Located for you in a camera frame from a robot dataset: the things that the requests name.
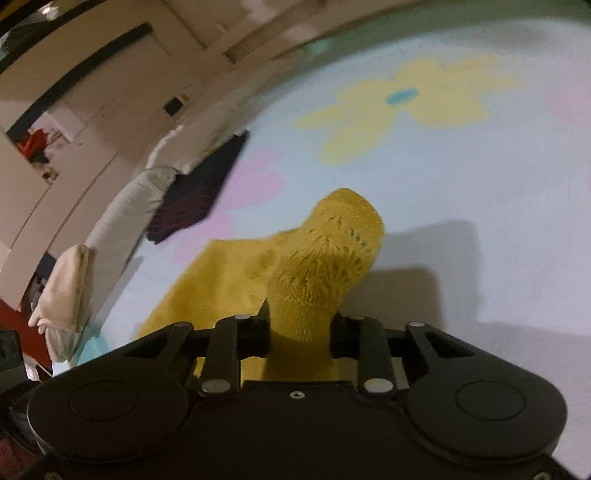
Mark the white pillow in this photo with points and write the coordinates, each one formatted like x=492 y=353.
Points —
x=129 y=207

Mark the dark cloth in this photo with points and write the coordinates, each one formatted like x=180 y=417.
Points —
x=198 y=189

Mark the red cloth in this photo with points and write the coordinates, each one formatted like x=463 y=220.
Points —
x=36 y=142

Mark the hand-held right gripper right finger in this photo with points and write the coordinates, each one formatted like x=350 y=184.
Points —
x=339 y=337

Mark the white wardrobe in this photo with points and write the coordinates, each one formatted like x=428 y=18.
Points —
x=92 y=92

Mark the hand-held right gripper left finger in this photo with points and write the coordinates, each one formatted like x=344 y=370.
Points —
x=258 y=334

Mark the beige folded cloth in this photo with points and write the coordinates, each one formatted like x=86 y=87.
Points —
x=64 y=295

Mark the pastel flower printed blanket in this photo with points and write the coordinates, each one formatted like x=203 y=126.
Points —
x=438 y=184

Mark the yellow knit garment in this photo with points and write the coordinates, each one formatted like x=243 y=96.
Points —
x=318 y=267

